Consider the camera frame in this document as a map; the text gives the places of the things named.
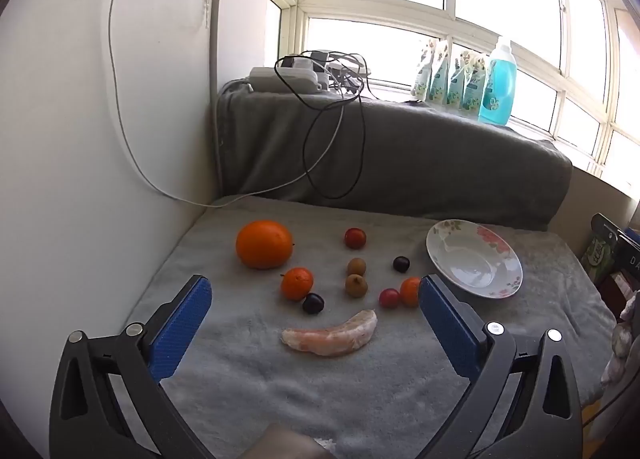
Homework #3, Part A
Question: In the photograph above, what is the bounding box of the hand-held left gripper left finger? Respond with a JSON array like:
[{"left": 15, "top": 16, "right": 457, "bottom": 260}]
[{"left": 48, "top": 275, "right": 213, "bottom": 459}]

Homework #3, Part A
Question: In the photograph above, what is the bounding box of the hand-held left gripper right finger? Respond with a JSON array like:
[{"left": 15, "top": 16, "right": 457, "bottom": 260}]
[{"left": 418, "top": 274, "right": 585, "bottom": 459}]

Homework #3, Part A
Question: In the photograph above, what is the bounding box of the small mandarin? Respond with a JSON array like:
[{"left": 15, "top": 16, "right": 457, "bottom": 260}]
[
  {"left": 399, "top": 277, "right": 422, "bottom": 308},
  {"left": 280, "top": 267, "right": 315, "bottom": 302}
]

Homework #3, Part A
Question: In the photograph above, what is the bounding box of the white floral plate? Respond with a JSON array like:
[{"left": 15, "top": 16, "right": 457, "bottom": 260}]
[{"left": 426, "top": 219, "right": 524, "bottom": 299}]

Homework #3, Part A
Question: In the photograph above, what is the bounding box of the peeled pomelo segment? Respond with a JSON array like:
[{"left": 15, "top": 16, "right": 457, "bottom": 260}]
[{"left": 281, "top": 309, "right": 379, "bottom": 358}]

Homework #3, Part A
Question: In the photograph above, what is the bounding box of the large orange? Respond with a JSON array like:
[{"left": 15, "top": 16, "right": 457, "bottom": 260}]
[{"left": 235, "top": 220, "right": 294, "bottom": 270}]

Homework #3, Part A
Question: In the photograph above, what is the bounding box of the person's right hand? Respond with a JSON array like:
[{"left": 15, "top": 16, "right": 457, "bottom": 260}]
[{"left": 600, "top": 289, "right": 640, "bottom": 387}]

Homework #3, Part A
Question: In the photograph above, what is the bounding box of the green carton box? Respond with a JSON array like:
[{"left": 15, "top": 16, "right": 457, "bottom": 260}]
[{"left": 582, "top": 213, "right": 626, "bottom": 285}]

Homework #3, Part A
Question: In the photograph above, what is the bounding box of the red cardboard box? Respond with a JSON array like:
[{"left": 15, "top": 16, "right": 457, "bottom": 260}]
[{"left": 597, "top": 273, "right": 633, "bottom": 312}]

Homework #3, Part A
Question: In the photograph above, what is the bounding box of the grey fleece blanket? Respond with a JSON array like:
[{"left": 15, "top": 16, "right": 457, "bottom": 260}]
[{"left": 120, "top": 86, "right": 618, "bottom": 459}]

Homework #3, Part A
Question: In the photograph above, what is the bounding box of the blue detergent bottle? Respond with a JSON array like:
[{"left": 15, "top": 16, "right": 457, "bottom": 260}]
[{"left": 478, "top": 36, "right": 518, "bottom": 127}]

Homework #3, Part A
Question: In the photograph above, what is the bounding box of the white board panel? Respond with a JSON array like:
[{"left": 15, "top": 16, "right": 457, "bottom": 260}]
[{"left": 0, "top": 0, "right": 221, "bottom": 440}]

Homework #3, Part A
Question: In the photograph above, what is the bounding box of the green refill pouch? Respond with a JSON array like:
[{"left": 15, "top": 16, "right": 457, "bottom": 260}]
[
  {"left": 429, "top": 42, "right": 451, "bottom": 105},
  {"left": 462, "top": 52, "right": 488, "bottom": 112},
  {"left": 411, "top": 39, "right": 437, "bottom": 102},
  {"left": 446, "top": 50, "right": 468, "bottom": 109}
]

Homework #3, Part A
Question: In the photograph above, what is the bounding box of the white power strip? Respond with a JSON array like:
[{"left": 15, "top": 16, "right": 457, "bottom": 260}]
[{"left": 249, "top": 66, "right": 323, "bottom": 92}]

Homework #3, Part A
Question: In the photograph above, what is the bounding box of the white power adapter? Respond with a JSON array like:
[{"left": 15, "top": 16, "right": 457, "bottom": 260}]
[{"left": 292, "top": 52, "right": 331, "bottom": 72}]

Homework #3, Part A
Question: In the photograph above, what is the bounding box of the black cable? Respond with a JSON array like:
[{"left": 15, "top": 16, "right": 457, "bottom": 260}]
[{"left": 275, "top": 53, "right": 373, "bottom": 200}]

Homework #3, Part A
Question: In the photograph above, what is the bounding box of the white cable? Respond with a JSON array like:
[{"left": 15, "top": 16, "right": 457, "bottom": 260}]
[{"left": 107, "top": 0, "right": 346, "bottom": 207}]

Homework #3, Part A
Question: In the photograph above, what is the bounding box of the white window frame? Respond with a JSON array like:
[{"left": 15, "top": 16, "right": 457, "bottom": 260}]
[{"left": 269, "top": 0, "right": 640, "bottom": 190}]

